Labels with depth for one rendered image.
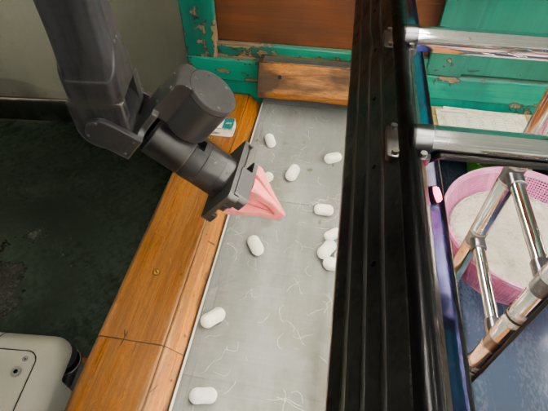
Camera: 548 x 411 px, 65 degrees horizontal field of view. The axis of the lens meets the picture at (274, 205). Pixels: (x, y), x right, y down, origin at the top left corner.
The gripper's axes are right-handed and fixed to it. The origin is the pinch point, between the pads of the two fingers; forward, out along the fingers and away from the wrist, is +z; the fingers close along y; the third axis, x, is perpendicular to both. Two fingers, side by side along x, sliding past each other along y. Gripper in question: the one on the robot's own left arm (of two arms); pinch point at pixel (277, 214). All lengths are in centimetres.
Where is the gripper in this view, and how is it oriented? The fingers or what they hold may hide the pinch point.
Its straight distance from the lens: 58.5
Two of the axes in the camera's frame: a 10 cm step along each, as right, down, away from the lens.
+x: -6.3, 4.3, 6.5
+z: 7.6, 5.1, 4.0
